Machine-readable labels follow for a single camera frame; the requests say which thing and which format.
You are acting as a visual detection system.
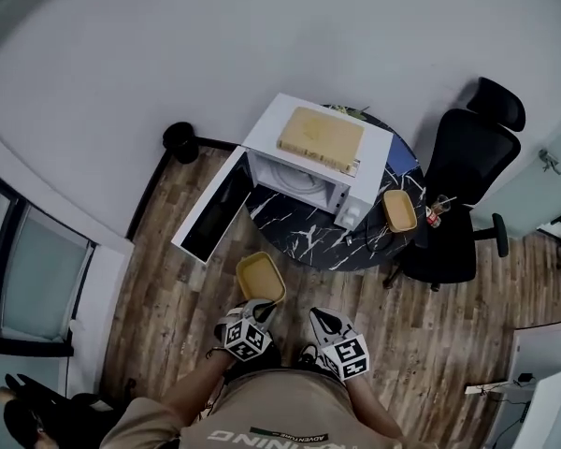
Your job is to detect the metal door handle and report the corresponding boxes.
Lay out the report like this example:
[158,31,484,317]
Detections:
[539,150,561,176]

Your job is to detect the person's right forearm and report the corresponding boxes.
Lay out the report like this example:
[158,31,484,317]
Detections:
[348,377,403,439]

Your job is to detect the white power strip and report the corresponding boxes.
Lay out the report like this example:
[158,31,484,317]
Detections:
[465,380,513,397]

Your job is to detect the tan wooden board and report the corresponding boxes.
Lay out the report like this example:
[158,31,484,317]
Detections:
[275,106,367,175]

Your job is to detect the white microwave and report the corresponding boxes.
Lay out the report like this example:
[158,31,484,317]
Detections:
[171,92,395,265]

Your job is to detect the person's right shoe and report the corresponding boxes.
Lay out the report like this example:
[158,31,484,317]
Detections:
[297,342,324,369]

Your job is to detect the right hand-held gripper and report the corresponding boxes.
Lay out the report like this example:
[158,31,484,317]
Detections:
[309,307,371,383]

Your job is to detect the clear plastic cup with straw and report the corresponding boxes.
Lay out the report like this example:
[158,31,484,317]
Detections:
[432,194,457,215]

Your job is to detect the black power cable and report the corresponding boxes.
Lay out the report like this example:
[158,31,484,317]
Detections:
[343,203,403,254]

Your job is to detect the blue notebook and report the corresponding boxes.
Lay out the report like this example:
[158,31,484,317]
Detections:
[386,136,420,178]

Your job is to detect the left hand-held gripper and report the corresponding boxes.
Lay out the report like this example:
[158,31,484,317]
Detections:
[214,297,278,362]

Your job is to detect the black framed window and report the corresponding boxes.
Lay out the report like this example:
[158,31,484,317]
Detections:
[0,166,97,357]

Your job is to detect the black office chair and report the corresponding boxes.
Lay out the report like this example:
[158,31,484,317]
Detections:
[382,76,527,292]

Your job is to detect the pale green door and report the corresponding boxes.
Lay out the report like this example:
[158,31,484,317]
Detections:
[483,81,561,239]

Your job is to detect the person's left forearm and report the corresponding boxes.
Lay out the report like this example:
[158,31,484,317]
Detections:
[161,351,231,420]

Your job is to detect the round black marble table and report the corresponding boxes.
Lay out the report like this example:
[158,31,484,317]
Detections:
[245,103,426,271]

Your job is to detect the white desk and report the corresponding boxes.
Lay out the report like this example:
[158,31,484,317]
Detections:
[509,323,561,449]

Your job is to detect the green leafy plant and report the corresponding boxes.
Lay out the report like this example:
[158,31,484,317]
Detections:
[329,104,371,122]

